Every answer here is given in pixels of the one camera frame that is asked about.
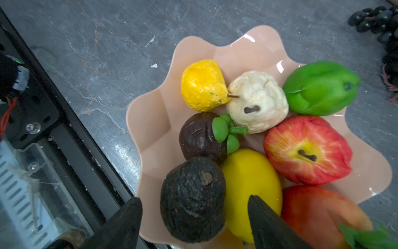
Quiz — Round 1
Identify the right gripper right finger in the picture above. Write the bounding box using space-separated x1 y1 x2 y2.
248 195 312 249

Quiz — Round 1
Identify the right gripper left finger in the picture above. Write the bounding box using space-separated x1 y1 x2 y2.
81 197 143 249

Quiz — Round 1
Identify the red green apple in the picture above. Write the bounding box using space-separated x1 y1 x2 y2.
280 185 396 249

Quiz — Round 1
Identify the large yellow lemon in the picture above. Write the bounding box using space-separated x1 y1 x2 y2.
221 148 283 244

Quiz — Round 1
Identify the dark fake avocado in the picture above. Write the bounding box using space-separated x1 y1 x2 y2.
160 157 227 243

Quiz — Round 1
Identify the red fake bell pepper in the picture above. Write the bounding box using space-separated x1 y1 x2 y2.
263 115 353 186

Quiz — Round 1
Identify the dark mangosteen green top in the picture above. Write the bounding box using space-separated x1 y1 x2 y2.
179 112 248 165

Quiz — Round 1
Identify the cream fake pear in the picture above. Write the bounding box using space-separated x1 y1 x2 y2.
226 71 289 134

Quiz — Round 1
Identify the green fake lime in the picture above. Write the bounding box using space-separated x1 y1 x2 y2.
283 61 361 116

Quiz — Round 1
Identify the small yellow lemon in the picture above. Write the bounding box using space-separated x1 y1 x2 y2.
180 59 230 112

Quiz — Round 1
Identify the black grape bunch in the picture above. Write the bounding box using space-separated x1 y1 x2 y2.
347 4 398 104

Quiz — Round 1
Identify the white slotted cable duct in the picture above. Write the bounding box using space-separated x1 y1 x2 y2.
1 140 93 249

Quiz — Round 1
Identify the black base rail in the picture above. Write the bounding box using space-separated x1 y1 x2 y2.
0 9 156 249

